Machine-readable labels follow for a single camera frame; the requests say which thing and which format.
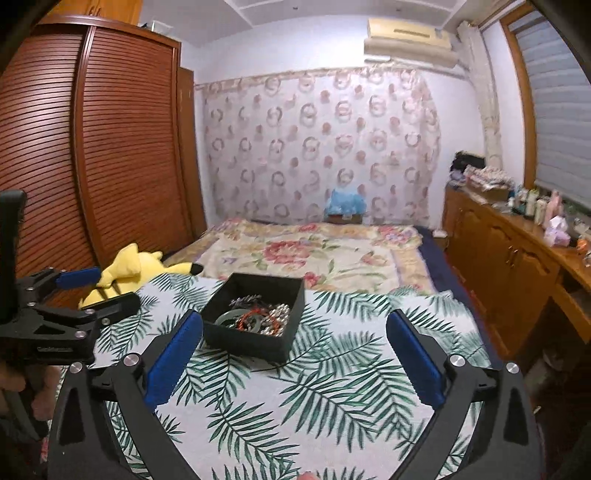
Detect green leaf print blanket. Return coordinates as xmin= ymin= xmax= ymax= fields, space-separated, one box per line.
xmin=88 ymin=272 xmax=492 ymax=480

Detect white wrapped pipe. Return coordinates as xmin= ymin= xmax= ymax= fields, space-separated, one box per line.
xmin=458 ymin=22 xmax=505 ymax=169

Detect floral blanket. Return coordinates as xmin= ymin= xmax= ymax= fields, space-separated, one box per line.
xmin=164 ymin=219 xmax=439 ymax=296

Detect dark spiky hair clip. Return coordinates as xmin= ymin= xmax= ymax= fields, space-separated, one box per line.
xmin=229 ymin=295 xmax=267 ymax=311

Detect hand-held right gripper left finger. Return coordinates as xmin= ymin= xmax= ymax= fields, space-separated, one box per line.
xmin=46 ymin=309 xmax=205 ymax=480

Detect row of toiletry bottles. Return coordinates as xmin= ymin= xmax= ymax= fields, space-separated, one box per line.
xmin=505 ymin=185 xmax=591 ymax=260

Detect wooden cabinet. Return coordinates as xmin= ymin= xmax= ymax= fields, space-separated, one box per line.
xmin=442 ymin=185 xmax=591 ymax=365

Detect black jewelry box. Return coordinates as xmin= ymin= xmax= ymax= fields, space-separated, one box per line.
xmin=201 ymin=272 xmax=305 ymax=363

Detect cream air conditioner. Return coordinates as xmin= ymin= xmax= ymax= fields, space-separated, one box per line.
xmin=364 ymin=17 xmax=461 ymax=68

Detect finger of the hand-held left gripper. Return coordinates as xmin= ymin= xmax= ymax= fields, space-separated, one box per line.
xmin=28 ymin=292 xmax=141 ymax=332
xmin=17 ymin=267 xmax=102 ymax=306

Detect silver bangle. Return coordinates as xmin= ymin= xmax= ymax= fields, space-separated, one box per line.
xmin=215 ymin=308 xmax=264 ymax=332

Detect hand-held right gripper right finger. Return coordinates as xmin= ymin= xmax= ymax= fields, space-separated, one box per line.
xmin=385 ymin=310 xmax=543 ymax=480

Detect ring-patterned curtain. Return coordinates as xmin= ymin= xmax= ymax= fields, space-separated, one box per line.
xmin=196 ymin=65 xmax=441 ymax=229

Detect red bead bracelet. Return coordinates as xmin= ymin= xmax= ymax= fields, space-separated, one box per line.
xmin=233 ymin=309 xmax=273 ymax=331

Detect black folded clothes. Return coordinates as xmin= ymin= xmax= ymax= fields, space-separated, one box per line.
xmin=451 ymin=151 xmax=485 ymax=174

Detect grey window blind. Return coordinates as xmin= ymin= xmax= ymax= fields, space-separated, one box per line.
xmin=510 ymin=9 xmax=591 ymax=209

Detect person's left hand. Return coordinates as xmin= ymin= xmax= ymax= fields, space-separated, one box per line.
xmin=0 ymin=362 xmax=62 ymax=417

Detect yellow plush toy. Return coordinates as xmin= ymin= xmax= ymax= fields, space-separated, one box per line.
xmin=78 ymin=243 xmax=205 ymax=310

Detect blue plush toy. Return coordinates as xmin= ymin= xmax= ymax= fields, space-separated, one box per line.
xmin=324 ymin=188 xmax=365 ymax=217

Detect dark blue bed sheet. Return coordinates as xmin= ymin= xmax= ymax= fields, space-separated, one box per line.
xmin=418 ymin=228 xmax=502 ymax=365

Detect wooden slatted wardrobe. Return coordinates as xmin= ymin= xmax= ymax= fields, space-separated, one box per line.
xmin=0 ymin=0 xmax=208 ymax=289

